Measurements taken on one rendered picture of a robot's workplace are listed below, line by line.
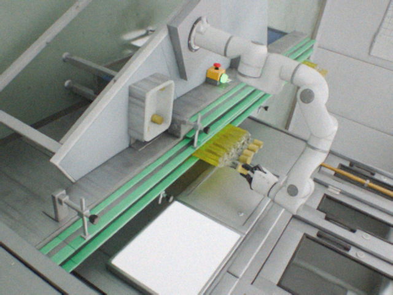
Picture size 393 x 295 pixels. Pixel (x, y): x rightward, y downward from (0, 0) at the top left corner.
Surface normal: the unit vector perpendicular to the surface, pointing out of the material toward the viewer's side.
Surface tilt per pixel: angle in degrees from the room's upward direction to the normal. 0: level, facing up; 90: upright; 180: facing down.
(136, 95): 90
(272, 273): 90
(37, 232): 90
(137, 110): 90
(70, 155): 0
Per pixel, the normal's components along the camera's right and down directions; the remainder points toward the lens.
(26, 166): 0.12, -0.80
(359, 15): -0.52, 0.44
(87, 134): 0.84, 0.40
